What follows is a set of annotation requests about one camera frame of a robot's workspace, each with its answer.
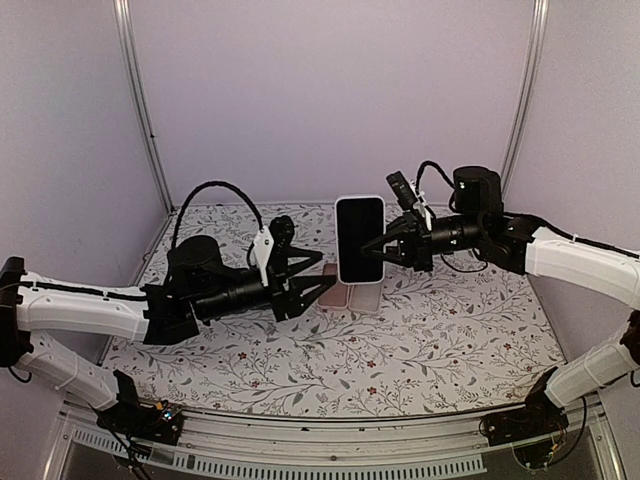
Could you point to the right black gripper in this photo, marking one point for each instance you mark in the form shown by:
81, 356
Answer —
414, 247

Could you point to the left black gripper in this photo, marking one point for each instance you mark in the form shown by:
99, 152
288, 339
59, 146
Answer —
293, 301

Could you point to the black phone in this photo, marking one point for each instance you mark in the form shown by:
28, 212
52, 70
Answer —
360, 239

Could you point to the lilac phone case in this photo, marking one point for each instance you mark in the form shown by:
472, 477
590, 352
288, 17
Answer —
336, 235

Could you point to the clear white phone case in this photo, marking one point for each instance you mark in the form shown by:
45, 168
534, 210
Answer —
365, 298

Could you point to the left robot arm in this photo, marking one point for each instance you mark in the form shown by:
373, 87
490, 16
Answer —
157, 315

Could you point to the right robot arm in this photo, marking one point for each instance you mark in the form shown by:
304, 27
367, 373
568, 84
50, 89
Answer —
522, 244

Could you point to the pink phone case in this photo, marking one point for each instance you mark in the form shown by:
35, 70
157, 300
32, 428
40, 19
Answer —
337, 297

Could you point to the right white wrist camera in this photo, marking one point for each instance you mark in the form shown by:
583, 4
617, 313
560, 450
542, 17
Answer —
422, 207

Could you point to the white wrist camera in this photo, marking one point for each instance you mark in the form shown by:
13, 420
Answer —
422, 207
263, 244

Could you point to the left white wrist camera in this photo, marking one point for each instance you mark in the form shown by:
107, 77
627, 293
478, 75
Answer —
263, 244

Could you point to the front aluminium rail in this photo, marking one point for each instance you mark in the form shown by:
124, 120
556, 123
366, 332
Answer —
321, 441

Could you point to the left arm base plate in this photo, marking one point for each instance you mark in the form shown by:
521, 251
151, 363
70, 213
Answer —
162, 425

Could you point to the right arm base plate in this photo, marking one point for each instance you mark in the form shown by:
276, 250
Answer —
522, 423

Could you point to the right aluminium frame post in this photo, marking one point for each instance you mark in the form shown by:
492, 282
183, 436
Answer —
534, 52

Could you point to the aluminium frame post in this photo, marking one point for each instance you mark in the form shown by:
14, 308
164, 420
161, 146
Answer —
534, 52
124, 26

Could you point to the left aluminium frame post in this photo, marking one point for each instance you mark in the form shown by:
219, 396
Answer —
124, 26

